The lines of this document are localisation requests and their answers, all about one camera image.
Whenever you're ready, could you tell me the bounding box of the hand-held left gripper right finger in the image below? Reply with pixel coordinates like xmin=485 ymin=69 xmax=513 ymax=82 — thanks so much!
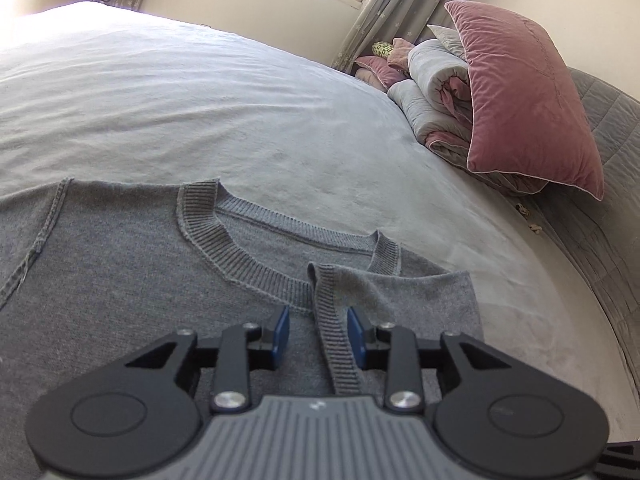
xmin=346 ymin=306 xmax=517 ymax=415

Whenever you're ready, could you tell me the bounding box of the small beige trinket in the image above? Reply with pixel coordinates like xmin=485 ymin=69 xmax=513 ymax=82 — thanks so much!
xmin=514 ymin=202 xmax=543 ymax=233

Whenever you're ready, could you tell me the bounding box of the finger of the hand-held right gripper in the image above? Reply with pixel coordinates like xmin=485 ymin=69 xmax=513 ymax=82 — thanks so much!
xmin=594 ymin=440 xmax=640 ymax=480

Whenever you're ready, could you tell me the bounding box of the large pink velvet pillow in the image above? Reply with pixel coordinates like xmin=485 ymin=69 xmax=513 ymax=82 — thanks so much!
xmin=444 ymin=0 xmax=605 ymax=202

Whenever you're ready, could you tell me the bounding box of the pink crumpled cushion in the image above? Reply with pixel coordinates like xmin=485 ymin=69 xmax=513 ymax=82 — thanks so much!
xmin=390 ymin=37 xmax=418 ymax=73

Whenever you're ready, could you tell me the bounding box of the folded grey pink quilt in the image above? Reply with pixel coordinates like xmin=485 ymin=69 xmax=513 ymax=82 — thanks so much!
xmin=387 ymin=25 xmax=551 ymax=196

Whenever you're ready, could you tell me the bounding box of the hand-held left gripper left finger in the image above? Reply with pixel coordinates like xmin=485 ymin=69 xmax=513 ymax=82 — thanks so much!
xmin=121 ymin=306 xmax=292 ymax=415

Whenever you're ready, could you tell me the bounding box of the grey star curtain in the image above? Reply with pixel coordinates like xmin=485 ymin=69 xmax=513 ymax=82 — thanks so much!
xmin=330 ymin=0 xmax=473 ymax=73

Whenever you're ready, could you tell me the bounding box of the grey quilted headboard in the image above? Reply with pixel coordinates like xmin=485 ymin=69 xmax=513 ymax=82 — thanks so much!
xmin=515 ymin=67 xmax=640 ymax=391

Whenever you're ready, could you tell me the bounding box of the small pink pillow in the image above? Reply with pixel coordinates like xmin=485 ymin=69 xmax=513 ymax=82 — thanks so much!
xmin=354 ymin=55 xmax=408 ymax=92

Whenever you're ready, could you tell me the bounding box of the light grey pillow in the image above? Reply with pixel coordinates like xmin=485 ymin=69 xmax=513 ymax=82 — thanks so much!
xmin=427 ymin=24 xmax=468 ymax=59

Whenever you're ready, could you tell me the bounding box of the grey knit sweater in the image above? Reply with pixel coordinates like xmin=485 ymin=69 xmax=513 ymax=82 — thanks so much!
xmin=0 ymin=177 xmax=485 ymax=476

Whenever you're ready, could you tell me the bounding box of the grey bed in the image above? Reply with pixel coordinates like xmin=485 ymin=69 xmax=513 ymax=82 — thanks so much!
xmin=0 ymin=0 xmax=640 ymax=480

